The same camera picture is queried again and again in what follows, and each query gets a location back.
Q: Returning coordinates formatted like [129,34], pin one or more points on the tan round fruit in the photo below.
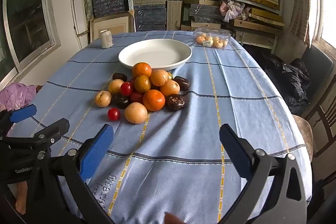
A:
[135,113]
[115,86]
[103,98]
[170,88]
[159,77]

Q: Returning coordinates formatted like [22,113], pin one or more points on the orange mandarin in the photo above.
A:
[141,69]
[153,100]

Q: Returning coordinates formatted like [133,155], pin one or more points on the yellow-orange mandarin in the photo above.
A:
[142,83]

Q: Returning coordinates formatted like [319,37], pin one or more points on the group of small pale fruits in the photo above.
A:
[217,43]

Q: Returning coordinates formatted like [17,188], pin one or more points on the person's right hand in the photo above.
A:
[172,218]

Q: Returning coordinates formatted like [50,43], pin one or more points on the white leaning slat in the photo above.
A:
[74,8]

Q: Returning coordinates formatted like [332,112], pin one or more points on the pink plastic bag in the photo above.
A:
[231,10]

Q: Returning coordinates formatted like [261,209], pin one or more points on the blue checked tablecloth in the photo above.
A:
[236,108]

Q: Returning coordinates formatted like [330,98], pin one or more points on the dark wooden chair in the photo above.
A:
[325,121]

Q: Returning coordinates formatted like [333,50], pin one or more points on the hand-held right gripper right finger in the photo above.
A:
[235,150]

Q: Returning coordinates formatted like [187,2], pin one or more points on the clear plastic clamshell box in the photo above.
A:
[223,33]

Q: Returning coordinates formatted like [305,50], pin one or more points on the purple plastic bag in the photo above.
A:
[18,95]

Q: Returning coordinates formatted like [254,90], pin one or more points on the dark brown speckled fruit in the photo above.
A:
[175,102]

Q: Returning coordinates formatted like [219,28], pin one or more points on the beige worn stool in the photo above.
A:
[304,134]

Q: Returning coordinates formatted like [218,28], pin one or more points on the person's left hand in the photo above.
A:
[21,197]

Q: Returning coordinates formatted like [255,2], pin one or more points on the dark brown wrinkled fruit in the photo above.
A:
[181,82]
[119,77]
[120,101]

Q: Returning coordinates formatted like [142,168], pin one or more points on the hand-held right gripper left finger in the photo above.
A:
[97,150]

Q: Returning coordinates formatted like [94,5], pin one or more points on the white framed window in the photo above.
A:
[26,11]
[325,11]

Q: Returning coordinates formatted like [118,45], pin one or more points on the white drink can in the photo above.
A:
[106,39]

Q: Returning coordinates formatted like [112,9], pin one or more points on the beige framed panel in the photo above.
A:
[115,26]

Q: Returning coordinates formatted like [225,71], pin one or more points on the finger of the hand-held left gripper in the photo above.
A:
[23,112]
[55,129]

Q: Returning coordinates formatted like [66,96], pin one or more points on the greenish yellow mandarin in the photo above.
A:
[170,76]

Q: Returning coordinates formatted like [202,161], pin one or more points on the dark grey chair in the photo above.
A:
[317,61]

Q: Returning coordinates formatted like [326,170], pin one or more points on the white ceramic plate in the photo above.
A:
[157,50]

